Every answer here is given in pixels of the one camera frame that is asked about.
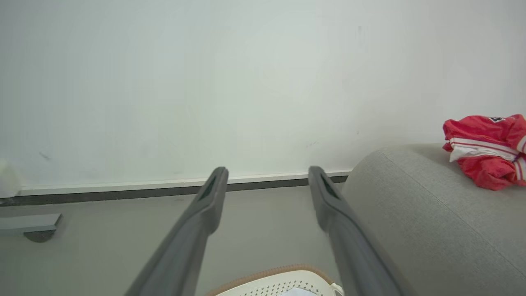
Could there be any white and grey baseboard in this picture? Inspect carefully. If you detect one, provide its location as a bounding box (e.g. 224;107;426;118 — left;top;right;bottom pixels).
0;169;353;206

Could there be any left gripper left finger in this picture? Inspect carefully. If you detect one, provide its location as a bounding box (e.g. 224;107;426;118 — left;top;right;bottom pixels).
123;166;229;296

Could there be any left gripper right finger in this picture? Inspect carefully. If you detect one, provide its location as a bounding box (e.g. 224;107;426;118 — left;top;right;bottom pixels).
308;166;405;296

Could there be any white perforated laundry basket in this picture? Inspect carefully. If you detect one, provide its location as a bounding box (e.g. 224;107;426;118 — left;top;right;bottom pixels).
205;264;344;296

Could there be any grey metal table leg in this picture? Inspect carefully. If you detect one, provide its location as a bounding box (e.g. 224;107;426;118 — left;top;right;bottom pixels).
0;213;63;236

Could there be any red and white jersey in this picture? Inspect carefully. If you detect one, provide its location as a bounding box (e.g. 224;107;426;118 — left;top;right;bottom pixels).
443;114;526;191

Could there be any dark caster wheel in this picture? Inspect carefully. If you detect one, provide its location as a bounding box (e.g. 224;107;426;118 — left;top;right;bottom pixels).
23;229;57;243

